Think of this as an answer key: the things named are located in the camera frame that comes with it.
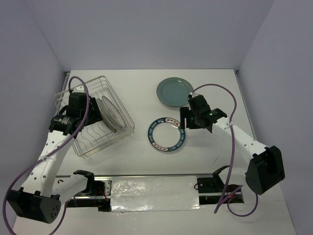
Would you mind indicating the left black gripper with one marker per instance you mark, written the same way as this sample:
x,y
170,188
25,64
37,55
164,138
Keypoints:
x,y
96,116

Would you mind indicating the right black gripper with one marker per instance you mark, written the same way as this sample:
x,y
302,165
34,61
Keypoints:
x,y
184,113

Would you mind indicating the teal green plate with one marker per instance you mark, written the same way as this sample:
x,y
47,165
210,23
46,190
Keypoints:
x,y
174,91

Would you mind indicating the white plate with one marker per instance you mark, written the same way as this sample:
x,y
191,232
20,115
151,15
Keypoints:
x,y
165,135
113,114
104,116

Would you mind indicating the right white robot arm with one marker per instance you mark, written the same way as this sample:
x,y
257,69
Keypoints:
x,y
265,165

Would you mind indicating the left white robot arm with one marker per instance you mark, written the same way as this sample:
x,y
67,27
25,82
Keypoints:
x,y
38,198

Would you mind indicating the silver foil sheet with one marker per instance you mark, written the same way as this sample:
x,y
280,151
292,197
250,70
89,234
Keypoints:
x,y
174,193

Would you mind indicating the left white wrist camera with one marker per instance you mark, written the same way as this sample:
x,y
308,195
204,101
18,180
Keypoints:
x,y
66,93

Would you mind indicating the wire dish rack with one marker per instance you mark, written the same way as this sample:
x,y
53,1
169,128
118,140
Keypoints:
x,y
98,136

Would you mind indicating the metal base rail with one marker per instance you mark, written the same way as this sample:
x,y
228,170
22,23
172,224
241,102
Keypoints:
x,y
208,186

